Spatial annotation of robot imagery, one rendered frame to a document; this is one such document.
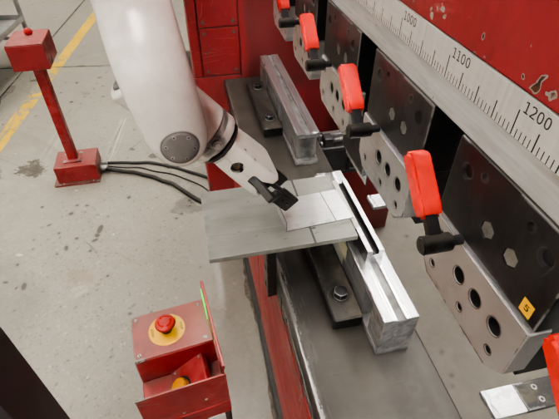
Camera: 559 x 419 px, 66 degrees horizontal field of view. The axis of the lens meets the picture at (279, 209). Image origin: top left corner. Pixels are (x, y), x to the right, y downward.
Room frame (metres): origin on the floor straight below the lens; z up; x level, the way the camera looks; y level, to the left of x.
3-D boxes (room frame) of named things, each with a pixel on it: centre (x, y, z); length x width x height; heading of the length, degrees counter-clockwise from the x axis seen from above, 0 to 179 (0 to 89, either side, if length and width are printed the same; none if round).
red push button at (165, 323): (0.49, 0.23, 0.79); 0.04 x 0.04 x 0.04
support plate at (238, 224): (0.60, 0.01, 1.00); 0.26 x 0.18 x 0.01; 102
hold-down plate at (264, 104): (1.20, 0.05, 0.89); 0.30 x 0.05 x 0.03; 12
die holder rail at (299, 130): (1.17, -0.02, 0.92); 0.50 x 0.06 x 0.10; 12
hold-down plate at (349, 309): (0.58, -0.09, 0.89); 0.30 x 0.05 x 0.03; 12
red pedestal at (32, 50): (2.03, 1.17, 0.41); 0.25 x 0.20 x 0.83; 102
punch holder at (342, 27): (0.65, -0.13, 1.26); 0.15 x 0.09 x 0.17; 12
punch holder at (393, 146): (0.46, -0.17, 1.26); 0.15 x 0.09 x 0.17; 12
